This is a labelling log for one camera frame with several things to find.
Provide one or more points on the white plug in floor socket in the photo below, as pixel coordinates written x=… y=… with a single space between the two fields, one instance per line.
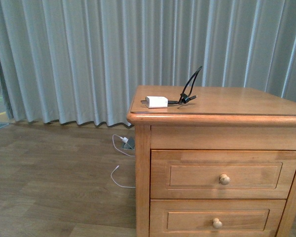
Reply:
x=124 y=140

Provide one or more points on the white charger adapter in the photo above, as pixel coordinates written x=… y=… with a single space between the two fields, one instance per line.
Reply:
x=153 y=102

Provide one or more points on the grey pop-up floor socket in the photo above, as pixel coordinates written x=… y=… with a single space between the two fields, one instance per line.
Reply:
x=129 y=145

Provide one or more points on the grey pleated curtain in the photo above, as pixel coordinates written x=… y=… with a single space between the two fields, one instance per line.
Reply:
x=82 y=60

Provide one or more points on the wooden drawer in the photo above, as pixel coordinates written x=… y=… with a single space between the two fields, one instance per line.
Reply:
x=215 y=217
x=221 y=174

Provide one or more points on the wooden nightstand cabinet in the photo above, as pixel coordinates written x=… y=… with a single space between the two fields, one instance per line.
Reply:
x=220 y=118

